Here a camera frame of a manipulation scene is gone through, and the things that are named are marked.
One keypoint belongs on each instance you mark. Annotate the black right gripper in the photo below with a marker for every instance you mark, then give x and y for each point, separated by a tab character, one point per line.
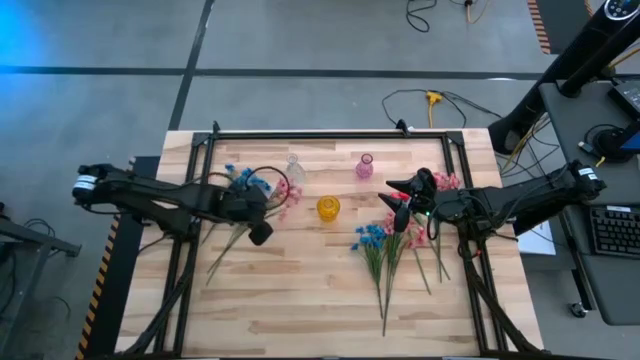
425	197

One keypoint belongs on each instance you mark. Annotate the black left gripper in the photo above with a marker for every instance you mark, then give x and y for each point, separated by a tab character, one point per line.
245	205

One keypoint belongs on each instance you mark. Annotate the blue artificial flower bunch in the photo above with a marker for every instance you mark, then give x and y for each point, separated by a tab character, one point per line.
250	179
372	235

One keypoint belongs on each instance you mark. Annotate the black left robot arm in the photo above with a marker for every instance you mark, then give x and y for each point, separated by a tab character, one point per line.
150	192

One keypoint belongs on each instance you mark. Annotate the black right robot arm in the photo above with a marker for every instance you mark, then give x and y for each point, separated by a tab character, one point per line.
525	195

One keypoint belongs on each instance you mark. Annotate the pink glass vase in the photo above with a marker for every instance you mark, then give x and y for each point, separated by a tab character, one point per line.
364	169

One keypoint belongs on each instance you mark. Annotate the clear glass vase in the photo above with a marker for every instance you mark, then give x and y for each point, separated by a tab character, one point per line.
295	172

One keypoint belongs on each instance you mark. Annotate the yellow glass vase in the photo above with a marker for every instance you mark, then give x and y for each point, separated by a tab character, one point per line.
328	209

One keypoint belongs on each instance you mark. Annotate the yellow power plug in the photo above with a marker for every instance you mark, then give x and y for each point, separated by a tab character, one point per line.
433	97

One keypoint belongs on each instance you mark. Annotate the black hazard striped platform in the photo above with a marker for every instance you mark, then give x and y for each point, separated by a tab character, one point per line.
122	280

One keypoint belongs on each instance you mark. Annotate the white paper sheet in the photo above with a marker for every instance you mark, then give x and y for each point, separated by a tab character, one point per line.
537	245

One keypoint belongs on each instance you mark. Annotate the grey side desk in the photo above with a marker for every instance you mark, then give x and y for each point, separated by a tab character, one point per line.
575	150

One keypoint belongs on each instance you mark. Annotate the dark grey side stand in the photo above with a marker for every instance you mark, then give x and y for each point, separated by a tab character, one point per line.
35	239

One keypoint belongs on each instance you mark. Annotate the desk caster wheel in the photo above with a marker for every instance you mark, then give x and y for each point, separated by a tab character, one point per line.
579	310

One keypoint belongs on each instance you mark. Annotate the black round stand base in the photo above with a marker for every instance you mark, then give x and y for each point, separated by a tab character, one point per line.
612	145

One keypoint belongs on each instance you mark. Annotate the white desk label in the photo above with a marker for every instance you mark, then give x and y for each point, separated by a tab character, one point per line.
618	208

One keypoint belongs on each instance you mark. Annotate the black keyboard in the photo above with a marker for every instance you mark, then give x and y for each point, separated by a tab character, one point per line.
617	232

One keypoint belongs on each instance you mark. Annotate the black tower fan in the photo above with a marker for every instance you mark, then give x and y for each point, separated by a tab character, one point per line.
575	56

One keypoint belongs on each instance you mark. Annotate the striped edge floor mat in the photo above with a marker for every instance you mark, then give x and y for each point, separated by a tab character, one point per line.
560	25

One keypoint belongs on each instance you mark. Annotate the black monitor pole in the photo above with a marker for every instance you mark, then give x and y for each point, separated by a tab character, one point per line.
600	65

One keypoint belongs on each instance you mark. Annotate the black aluminium table frame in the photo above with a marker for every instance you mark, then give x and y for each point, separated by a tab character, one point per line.
325	135

